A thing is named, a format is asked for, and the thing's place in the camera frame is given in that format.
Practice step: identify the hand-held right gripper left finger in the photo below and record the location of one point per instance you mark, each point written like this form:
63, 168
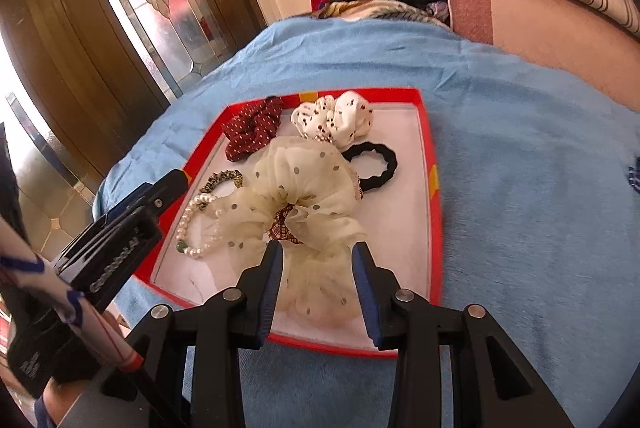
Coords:
272, 288

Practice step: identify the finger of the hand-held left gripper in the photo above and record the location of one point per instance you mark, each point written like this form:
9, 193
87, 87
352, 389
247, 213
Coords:
155, 195

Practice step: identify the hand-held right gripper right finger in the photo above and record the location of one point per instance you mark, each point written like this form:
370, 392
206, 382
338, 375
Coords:
365, 298

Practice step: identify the red white patterned scrunchie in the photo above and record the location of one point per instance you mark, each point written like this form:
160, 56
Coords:
282, 225

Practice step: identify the red tray with white inside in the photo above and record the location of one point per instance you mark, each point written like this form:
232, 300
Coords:
400, 208

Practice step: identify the cream sheer scrunchie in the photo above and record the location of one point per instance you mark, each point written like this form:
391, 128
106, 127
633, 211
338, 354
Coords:
300, 178

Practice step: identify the dark red dotted scrunchie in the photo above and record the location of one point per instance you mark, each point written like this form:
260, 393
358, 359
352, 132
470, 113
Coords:
250, 128

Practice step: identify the person's left hand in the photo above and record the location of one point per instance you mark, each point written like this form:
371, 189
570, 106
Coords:
65, 400

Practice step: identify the wooden door with leaded glass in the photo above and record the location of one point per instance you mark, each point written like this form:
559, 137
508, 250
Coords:
75, 58

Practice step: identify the light blue blanket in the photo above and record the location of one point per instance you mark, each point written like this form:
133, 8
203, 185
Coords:
525, 233

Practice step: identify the white dotted scrunchie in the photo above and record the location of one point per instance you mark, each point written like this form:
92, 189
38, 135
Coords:
345, 118

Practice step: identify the brown white patterned scarf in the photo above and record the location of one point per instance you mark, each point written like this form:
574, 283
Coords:
370, 11

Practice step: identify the blue striped hair bow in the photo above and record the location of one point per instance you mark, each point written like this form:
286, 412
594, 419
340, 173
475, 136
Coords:
635, 171

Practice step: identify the purple patterned cloth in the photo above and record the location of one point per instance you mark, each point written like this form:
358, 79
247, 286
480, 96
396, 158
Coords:
439, 7

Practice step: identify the pink bolster cushion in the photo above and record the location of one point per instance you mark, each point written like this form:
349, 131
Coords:
550, 28

